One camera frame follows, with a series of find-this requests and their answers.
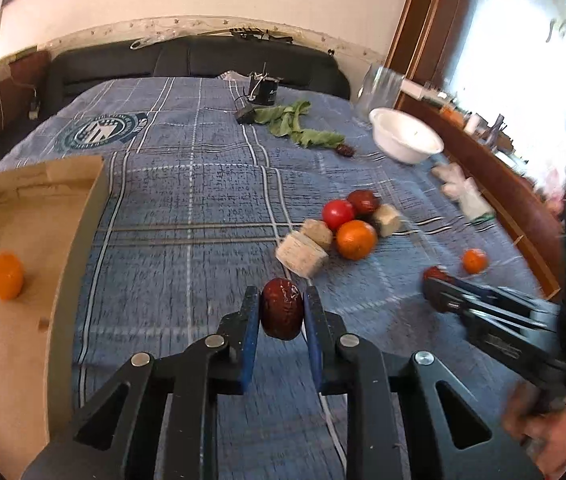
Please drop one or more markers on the dark bottle on sideboard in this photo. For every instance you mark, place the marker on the dark bottle on sideboard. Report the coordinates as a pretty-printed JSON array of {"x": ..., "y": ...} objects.
[{"x": 492, "y": 134}]

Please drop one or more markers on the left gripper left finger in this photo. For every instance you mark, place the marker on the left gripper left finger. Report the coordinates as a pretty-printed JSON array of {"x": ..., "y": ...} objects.
[{"x": 158, "y": 413}]

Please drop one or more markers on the red tomato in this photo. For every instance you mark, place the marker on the red tomato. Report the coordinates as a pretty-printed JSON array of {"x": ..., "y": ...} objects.
[{"x": 336, "y": 213}]

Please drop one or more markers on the small dark red date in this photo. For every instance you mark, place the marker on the small dark red date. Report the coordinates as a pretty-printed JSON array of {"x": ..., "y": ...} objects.
[{"x": 281, "y": 309}]

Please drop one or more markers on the orange tangerine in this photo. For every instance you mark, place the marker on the orange tangerine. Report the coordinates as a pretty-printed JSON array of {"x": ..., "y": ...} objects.
[
  {"x": 355, "y": 240},
  {"x": 12, "y": 276},
  {"x": 474, "y": 261}
]

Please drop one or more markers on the clear glass jar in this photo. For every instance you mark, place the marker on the clear glass jar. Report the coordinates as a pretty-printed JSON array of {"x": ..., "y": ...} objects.
[{"x": 380, "y": 88}]

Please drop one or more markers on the dark red jujube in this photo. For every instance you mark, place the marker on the dark red jujube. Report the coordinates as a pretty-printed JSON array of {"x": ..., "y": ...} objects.
[{"x": 364, "y": 202}]

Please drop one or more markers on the green leafy vegetable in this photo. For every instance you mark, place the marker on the green leafy vegetable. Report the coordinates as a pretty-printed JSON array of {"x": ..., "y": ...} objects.
[{"x": 286, "y": 121}]

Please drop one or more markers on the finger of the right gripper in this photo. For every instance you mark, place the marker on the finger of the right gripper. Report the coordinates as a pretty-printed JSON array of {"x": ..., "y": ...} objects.
[
  {"x": 468, "y": 287},
  {"x": 545, "y": 324}
]

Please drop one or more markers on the large wrinkled red date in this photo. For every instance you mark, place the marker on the large wrinkled red date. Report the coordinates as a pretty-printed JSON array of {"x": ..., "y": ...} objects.
[{"x": 437, "y": 273}]

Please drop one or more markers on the white work glove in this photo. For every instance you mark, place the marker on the white work glove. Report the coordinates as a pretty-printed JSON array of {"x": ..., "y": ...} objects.
[{"x": 464, "y": 192}]

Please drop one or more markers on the person's right hand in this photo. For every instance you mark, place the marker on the person's right hand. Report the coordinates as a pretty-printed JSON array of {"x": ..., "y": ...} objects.
[{"x": 548, "y": 431}]

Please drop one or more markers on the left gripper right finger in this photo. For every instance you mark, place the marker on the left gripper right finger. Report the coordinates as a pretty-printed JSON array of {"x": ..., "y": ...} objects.
[{"x": 407, "y": 418}]

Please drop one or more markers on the wooden sideboard cabinet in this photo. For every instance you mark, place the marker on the wooden sideboard cabinet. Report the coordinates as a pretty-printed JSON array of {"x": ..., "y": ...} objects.
[{"x": 535, "y": 231}]

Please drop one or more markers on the dried date near leaves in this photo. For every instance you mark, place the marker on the dried date near leaves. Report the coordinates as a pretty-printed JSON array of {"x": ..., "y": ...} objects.
[{"x": 345, "y": 150}]

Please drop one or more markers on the small black device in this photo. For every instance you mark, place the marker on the small black device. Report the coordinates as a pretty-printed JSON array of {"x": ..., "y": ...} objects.
[{"x": 262, "y": 89}]

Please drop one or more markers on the white bowl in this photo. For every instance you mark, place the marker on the white bowl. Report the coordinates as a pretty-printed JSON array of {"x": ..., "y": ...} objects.
[{"x": 403, "y": 137}]

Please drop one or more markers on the black sofa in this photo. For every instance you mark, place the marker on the black sofa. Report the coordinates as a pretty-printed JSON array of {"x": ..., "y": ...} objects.
[{"x": 302, "y": 68}]

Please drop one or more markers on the blue plaid tablecloth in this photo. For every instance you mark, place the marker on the blue plaid tablecloth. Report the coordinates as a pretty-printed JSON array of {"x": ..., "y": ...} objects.
[{"x": 197, "y": 206}]

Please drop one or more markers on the brown cardboard tray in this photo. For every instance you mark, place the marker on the brown cardboard tray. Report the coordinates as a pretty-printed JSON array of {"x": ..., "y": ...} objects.
[{"x": 48, "y": 216}]

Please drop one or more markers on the white long box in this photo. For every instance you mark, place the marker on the white long box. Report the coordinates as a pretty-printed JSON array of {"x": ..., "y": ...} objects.
[{"x": 418, "y": 92}]

